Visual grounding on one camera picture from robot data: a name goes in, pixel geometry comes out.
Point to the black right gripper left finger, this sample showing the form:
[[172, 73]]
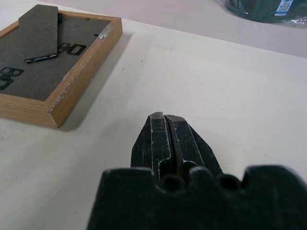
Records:
[[160, 141]]

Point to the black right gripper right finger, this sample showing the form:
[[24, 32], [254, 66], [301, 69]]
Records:
[[192, 146]]

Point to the dark plastic-wrapped package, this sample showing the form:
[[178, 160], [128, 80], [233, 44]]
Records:
[[268, 9]]

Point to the wooden tray with grey foam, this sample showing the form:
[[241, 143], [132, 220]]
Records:
[[54, 69]]

